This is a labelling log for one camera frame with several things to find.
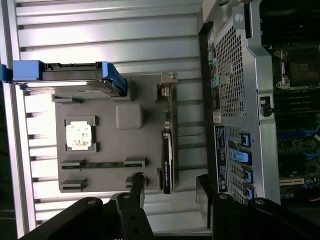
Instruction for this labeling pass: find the blue slot latch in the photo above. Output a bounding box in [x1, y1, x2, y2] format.
[242, 168, 254, 183]
[239, 133, 252, 147]
[244, 186, 255, 201]
[230, 149, 251, 163]

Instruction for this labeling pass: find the green RAM stick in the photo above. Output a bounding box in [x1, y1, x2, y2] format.
[61, 161, 146, 169]

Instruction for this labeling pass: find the grey parts rack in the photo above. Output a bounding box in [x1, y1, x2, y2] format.
[51, 71, 179, 194]

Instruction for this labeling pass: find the white expansion slot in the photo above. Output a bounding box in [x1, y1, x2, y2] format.
[279, 176, 305, 187]

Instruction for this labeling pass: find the silver CPU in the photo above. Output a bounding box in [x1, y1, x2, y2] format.
[65, 121, 93, 151]

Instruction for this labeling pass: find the blue expansion slot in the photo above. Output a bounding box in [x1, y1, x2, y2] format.
[276, 128, 320, 140]

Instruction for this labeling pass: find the green motherboard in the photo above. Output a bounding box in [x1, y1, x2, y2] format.
[259, 0, 320, 208]

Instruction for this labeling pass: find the open PC case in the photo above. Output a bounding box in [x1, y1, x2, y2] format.
[196, 0, 320, 240]

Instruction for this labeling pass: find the hard disk in blue caddy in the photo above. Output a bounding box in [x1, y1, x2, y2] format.
[0, 60, 129, 97]

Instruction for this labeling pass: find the CPU socket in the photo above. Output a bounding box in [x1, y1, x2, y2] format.
[273, 47, 320, 90]

